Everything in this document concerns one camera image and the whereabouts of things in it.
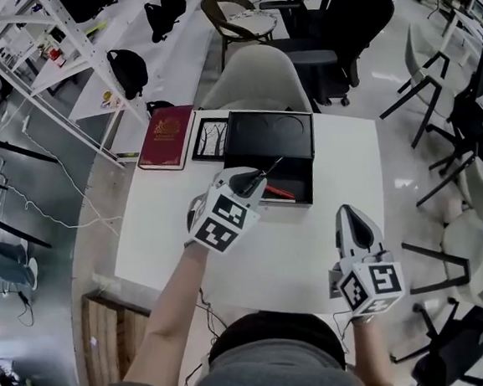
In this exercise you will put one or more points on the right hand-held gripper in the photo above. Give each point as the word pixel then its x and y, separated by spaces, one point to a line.
pixel 374 283

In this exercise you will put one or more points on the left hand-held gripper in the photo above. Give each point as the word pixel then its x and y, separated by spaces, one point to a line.
pixel 222 224

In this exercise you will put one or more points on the red pen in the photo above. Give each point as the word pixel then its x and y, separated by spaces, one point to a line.
pixel 281 191

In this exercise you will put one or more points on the black pen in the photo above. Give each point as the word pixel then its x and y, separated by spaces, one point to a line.
pixel 274 165

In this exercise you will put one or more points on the black picture frame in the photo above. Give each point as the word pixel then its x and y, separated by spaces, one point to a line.
pixel 210 139

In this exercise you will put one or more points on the black box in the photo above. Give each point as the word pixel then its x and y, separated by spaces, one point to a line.
pixel 267 142

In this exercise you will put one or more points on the red hardcover book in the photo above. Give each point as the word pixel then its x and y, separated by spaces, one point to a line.
pixel 165 139

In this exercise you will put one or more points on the person's right forearm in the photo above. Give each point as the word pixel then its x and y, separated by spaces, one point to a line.
pixel 372 359

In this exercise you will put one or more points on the person's left forearm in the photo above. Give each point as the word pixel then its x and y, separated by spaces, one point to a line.
pixel 173 299

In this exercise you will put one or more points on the white desk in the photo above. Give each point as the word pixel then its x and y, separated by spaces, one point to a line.
pixel 295 251

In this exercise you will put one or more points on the black swivel office chair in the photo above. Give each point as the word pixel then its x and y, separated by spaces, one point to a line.
pixel 450 353

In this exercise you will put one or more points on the beige chair with black legs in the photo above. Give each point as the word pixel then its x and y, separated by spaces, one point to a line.
pixel 468 241

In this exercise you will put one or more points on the person's grey shirt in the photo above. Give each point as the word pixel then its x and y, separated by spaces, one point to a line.
pixel 279 380

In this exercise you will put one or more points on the beige shell chair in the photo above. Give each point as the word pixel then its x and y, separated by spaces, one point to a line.
pixel 255 80

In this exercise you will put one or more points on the wooden crate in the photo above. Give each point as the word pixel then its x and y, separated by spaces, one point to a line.
pixel 106 344

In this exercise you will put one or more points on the brown wicker chair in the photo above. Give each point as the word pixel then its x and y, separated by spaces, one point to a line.
pixel 239 24

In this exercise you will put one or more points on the grey chair with black legs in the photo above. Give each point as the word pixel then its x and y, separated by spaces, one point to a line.
pixel 427 82

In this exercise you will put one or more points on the white metal shelf rack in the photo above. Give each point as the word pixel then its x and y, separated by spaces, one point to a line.
pixel 74 34

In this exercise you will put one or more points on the white table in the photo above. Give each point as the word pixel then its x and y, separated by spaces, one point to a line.
pixel 482 36

